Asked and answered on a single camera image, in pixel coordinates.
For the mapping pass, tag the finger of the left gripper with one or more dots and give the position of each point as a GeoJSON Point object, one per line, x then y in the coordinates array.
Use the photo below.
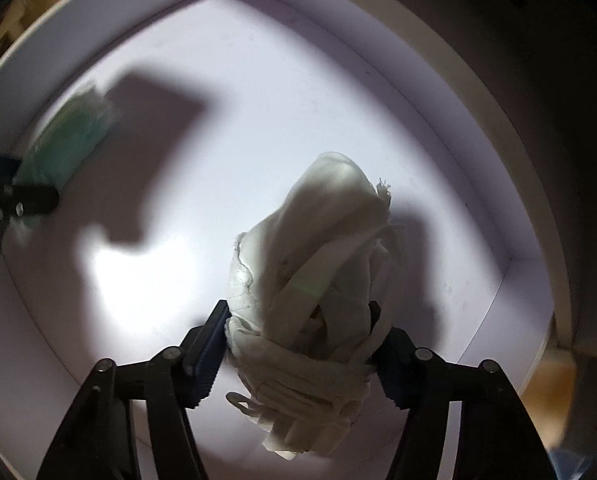
{"type": "Point", "coordinates": [29, 200]}

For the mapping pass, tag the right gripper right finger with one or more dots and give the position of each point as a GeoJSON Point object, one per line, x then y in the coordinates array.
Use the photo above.
{"type": "Point", "coordinates": [397, 368]}

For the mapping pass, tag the white cloth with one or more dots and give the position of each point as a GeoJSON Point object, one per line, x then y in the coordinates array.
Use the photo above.
{"type": "Point", "coordinates": [300, 329]}

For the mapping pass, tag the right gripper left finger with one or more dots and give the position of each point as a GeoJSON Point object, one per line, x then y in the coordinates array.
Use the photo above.
{"type": "Point", "coordinates": [203, 350]}

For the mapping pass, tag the white bed drawer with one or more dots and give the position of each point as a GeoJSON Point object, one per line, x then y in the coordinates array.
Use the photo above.
{"type": "Point", "coordinates": [223, 105]}

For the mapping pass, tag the teal cloth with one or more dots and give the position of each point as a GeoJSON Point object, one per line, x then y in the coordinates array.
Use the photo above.
{"type": "Point", "coordinates": [63, 145]}

